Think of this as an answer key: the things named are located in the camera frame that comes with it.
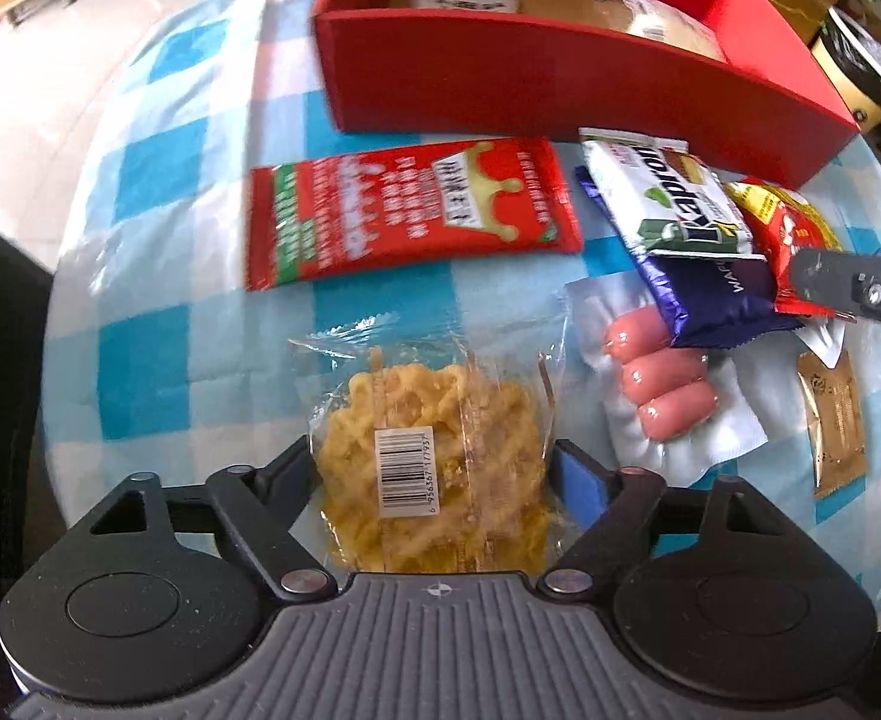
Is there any clear bag of fried noodles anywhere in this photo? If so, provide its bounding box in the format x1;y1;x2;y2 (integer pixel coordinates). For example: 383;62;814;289
288;322;561;577

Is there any white sachet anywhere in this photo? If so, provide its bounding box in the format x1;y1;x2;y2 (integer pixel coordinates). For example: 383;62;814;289
800;317;855;362

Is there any cream snack packet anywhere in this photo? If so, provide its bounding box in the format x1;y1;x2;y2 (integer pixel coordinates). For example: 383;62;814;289
597;0;730;65

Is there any flat packet with white label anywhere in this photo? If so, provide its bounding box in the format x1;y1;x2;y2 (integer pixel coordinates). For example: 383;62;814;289
389;0;621;29

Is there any blue and white checked tablecloth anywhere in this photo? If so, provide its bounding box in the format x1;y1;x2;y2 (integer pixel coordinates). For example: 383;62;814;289
39;0;881;635

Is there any brown sachet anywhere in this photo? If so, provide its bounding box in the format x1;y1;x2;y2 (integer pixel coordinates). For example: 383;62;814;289
796;349;868;500

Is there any cream bin with black liner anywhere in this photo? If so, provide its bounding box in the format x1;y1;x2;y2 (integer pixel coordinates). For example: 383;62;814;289
810;6;881;133

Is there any vacuum pack of three sausages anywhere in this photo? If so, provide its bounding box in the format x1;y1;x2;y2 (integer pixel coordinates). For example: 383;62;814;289
564;274;769;485

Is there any red and yellow snack packet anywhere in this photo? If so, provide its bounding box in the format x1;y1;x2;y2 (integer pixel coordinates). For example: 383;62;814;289
721;176;847;320

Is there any red snack packet crown print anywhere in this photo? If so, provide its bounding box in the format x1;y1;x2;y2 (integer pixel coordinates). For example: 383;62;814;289
245;136;585;292

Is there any green and white wafer packet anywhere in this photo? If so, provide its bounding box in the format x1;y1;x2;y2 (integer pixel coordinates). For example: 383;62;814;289
579;127;756;257

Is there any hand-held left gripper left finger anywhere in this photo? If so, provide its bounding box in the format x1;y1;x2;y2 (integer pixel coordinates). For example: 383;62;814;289
69;439;340;605

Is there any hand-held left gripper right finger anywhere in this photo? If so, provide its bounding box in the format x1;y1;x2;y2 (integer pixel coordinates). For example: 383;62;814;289
537;439;816;602

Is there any red cardboard box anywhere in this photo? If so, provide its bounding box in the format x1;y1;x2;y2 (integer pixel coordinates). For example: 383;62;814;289
312;0;861;190

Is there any purple wafer packet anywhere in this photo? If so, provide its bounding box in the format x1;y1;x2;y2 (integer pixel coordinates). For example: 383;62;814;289
575;165;807;350

